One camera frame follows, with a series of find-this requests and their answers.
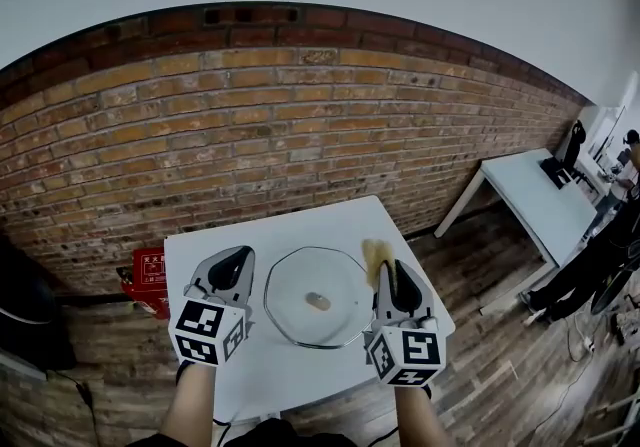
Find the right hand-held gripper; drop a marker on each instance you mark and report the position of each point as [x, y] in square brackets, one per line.
[407, 355]

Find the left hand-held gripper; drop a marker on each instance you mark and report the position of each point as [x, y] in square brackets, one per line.
[205, 332]

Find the yellow sponge cloth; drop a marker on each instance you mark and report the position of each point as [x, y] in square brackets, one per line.
[375, 252]

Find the clear glass plate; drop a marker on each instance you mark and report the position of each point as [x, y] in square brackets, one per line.
[300, 295]

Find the person's right forearm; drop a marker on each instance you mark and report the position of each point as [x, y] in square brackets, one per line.
[417, 415]

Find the person's left forearm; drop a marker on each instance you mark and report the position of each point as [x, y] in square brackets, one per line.
[192, 405]

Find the red fire extinguisher box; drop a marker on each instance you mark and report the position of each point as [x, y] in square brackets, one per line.
[150, 265]

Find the person's black shirt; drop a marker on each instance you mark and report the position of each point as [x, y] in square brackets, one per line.
[280, 435]

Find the white side table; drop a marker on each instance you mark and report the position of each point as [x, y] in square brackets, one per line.
[525, 190]

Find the white power strip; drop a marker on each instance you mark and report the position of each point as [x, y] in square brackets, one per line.
[589, 345]

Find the black device on table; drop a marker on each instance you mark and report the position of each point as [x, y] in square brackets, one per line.
[555, 172]

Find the black round fan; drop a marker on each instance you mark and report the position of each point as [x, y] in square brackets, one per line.
[612, 285]

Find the black and white chair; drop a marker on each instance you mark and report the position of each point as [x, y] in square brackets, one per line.
[25, 315]

